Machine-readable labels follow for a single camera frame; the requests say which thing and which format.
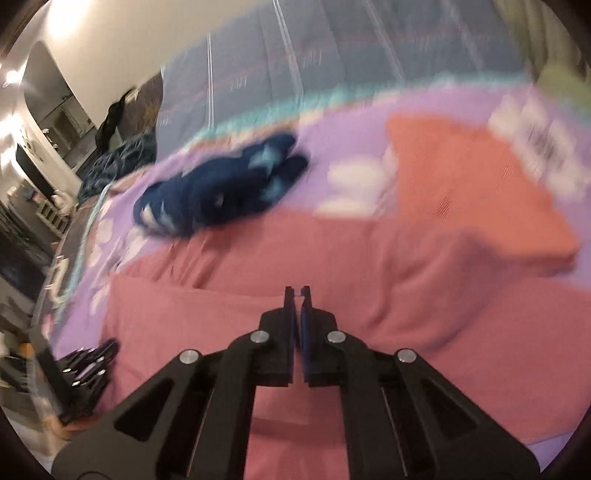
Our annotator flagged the dusty pink garment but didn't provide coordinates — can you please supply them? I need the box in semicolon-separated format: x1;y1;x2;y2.
98;209;591;480

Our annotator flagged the black garment on headboard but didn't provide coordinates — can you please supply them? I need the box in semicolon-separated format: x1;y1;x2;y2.
95;88;133;153

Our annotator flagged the blue plaid pillow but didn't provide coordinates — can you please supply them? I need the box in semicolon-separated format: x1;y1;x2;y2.
156;1;525;157

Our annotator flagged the dark teal patterned blanket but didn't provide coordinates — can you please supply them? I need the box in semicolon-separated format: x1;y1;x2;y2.
77;131;157;204

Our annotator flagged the navy star-patterned fleece garment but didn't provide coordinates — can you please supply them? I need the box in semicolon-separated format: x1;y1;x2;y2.
133;133;310;238

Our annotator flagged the light green cushion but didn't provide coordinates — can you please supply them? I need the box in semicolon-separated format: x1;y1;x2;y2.
537;63;590;108

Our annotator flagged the folded coral orange garment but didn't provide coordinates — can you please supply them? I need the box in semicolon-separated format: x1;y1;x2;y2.
386;114;581;271

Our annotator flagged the purple floral bedsheet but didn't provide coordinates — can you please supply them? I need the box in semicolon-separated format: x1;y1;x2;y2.
43;82;591;467

